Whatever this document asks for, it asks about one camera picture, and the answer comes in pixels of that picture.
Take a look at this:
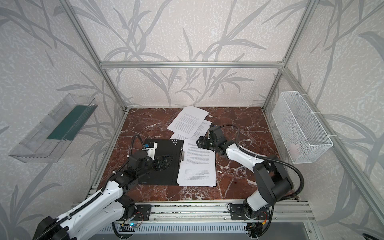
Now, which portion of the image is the white printed paper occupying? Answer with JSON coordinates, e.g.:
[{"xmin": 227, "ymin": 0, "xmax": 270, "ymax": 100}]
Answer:
[
  {"xmin": 170, "ymin": 120, "xmax": 212, "ymax": 141},
  {"xmin": 177, "ymin": 140, "xmax": 217, "ymax": 187}
]

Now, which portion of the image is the blue and black file folder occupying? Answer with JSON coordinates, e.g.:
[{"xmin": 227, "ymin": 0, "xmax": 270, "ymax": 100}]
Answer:
[{"xmin": 139, "ymin": 139, "xmax": 184, "ymax": 186}]

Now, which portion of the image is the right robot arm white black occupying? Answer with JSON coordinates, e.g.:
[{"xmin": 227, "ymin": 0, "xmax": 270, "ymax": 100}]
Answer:
[{"xmin": 196, "ymin": 124, "xmax": 297, "ymax": 218}]

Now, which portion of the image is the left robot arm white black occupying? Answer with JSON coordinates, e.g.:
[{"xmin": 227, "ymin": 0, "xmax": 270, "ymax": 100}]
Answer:
[{"xmin": 33, "ymin": 149, "xmax": 174, "ymax": 240}]

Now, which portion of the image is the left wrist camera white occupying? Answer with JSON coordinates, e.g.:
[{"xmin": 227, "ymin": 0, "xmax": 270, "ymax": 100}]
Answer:
[{"xmin": 142, "ymin": 142, "xmax": 158, "ymax": 160}]

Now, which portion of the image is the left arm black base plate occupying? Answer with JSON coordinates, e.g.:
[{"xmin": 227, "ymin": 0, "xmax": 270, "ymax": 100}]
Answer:
[{"xmin": 129, "ymin": 205, "xmax": 152, "ymax": 222}]

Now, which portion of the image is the left electronics board with wires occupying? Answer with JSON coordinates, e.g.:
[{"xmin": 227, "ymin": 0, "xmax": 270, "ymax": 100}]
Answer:
[{"xmin": 112, "ymin": 211, "xmax": 145, "ymax": 240}]

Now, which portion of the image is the electronics board with wires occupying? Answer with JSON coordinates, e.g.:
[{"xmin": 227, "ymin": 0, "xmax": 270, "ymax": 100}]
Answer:
[
  {"xmin": 112, "ymin": 211, "xmax": 145, "ymax": 240},
  {"xmin": 244, "ymin": 205, "xmax": 275, "ymax": 240}
]

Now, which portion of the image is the aluminium front rail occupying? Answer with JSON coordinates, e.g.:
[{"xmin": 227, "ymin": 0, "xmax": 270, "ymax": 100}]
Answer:
[{"xmin": 61, "ymin": 200, "xmax": 316, "ymax": 224}]

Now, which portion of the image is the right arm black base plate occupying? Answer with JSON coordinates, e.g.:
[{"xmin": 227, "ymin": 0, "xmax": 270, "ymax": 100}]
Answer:
[{"xmin": 227, "ymin": 203, "xmax": 271, "ymax": 222}]

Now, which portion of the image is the white wire mesh basket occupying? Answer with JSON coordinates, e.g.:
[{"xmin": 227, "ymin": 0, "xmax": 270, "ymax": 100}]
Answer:
[{"xmin": 272, "ymin": 91, "xmax": 333, "ymax": 164}]

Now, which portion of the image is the clear plastic wall tray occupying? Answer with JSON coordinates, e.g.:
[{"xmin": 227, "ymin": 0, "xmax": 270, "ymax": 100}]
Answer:
[{"xmin": 9, "ymin": 94, "xmax": 98, "ymax": 163}]

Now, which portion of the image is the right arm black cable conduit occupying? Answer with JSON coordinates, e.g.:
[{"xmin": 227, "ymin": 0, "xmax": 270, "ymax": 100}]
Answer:
[{"xmin": 218, "ymin": 123, "xmax": 305, "ymax": 202}]

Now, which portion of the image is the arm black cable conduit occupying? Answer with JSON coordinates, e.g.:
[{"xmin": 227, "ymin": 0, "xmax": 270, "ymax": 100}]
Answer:
[
  {"xmin": 218, "ymin": 123, "xmax": 305, "ymax": 202},
  {"xmin": 34, "ymin": 134, "xmax": 146, "ymax": 240}
]

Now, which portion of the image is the right electronics board with wires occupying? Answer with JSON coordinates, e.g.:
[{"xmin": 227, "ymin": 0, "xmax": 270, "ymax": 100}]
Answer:
[{"xmin": 244, "ymin": 205, "xmax": 275, "ymax": 240}]

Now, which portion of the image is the aluminium cage frame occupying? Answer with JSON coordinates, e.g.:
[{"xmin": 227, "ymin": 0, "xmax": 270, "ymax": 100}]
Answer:
[{"xmin": 60, "ymin": 1, "xmax": 384, "ymax": 223}]

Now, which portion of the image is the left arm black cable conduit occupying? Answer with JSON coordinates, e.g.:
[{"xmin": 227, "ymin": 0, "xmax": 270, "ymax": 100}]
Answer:
[{"xmin": 34, "ymin": 134, "xmax": 146, "ymax": 240}]

